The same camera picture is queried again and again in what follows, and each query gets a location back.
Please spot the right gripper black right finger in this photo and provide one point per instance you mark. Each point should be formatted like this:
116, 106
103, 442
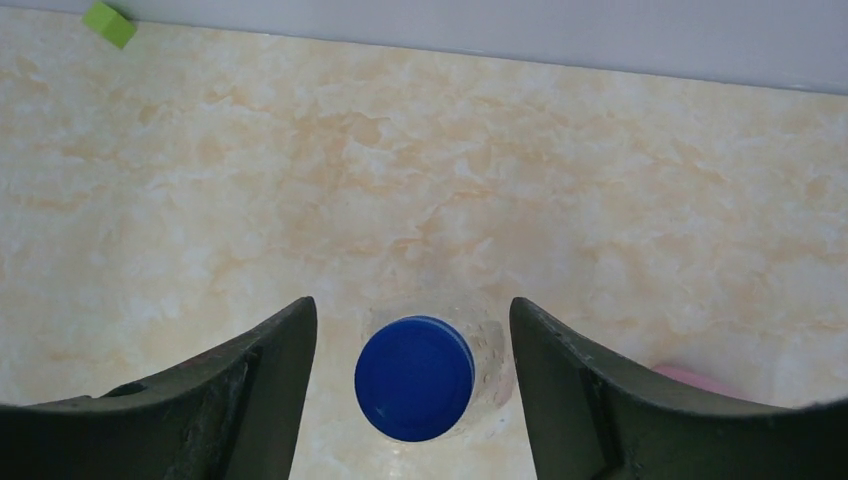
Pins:
591, 413

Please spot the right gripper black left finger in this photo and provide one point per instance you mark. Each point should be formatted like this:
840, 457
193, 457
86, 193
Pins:
231, 412

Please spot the clear bottle blue label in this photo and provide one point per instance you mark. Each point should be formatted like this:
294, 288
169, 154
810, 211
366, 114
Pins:
483, 327

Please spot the blue bottle cap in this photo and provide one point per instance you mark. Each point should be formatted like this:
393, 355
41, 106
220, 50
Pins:
414, 378

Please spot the pink metronome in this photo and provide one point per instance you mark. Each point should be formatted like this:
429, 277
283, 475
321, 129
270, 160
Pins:
700, 381

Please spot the green small cube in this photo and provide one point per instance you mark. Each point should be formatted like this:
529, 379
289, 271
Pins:
109, 23

